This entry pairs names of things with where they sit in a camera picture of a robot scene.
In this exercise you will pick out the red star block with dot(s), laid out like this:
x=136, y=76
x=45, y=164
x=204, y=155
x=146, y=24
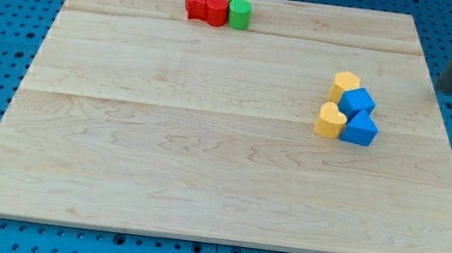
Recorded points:
x=196, y=9

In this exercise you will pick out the blue triangle block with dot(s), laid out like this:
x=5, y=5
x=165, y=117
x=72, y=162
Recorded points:
x=361, y=130

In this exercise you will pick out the yellow heart block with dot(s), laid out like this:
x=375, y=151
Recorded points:
x=330, y=122

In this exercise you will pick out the wooden board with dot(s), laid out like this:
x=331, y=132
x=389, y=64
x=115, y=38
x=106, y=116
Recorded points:
x=133, y=118

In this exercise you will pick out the yellow hexagon block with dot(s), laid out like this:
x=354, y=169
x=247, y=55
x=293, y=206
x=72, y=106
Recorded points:
x=343, y=81

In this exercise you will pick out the blue cube block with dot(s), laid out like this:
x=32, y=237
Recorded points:
x=354, y=101

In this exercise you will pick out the green cylinder block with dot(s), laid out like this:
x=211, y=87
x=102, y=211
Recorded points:
x=239, y=14

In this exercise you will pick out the red cylinder block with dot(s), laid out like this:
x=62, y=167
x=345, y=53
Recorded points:
x=217, y=12

